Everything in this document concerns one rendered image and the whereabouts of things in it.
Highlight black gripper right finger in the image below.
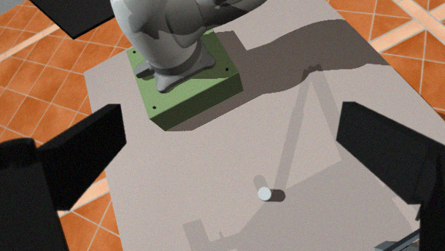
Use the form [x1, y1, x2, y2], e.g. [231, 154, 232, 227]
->
[336, 101, 445, 251]

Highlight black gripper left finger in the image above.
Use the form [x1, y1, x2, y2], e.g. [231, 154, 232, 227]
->
[0, 104, 127, 251]

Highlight grey metal cylinder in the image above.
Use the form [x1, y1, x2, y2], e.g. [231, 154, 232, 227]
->
[258, 187, 271, 201]

